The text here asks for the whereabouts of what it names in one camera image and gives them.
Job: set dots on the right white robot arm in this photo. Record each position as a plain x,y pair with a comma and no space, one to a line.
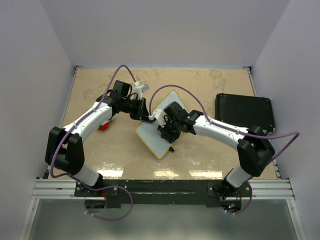
254,149

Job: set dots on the black hard case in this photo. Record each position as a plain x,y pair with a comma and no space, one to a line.
245,111

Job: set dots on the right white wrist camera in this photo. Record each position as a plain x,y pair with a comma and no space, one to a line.
158,115

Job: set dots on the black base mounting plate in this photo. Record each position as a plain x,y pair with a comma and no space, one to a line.
209,193

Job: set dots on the red white toy car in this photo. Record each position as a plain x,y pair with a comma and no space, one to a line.
104,126

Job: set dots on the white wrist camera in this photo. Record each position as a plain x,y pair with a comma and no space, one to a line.
158,115
139,89

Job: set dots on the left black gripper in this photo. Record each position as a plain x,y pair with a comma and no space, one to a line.
142,113

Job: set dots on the yellow framed whiteboard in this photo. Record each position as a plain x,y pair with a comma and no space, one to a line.
148,133

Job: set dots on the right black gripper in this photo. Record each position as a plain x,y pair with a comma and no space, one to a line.
169,136

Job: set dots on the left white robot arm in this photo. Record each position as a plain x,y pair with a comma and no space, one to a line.
65,150

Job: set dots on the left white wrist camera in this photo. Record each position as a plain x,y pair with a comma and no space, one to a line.
139,89

